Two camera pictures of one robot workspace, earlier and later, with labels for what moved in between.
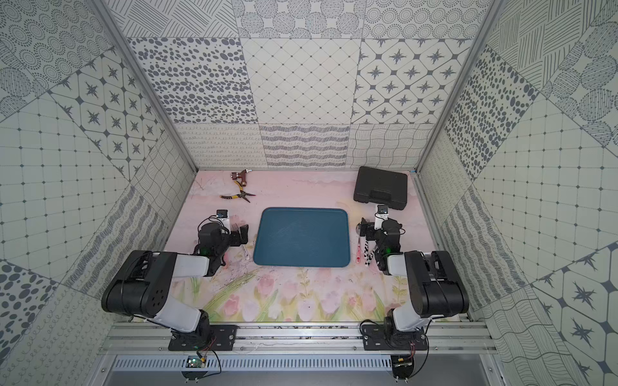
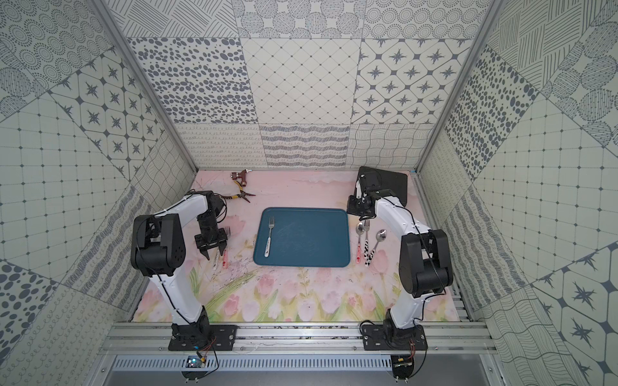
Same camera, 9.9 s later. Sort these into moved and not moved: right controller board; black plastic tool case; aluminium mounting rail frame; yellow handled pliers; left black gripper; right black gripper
Moved: right black gripper; left black gripper
Not moved: black plastic tool case; aluminium mounting rail frame; yellow handled pliers; right controller board
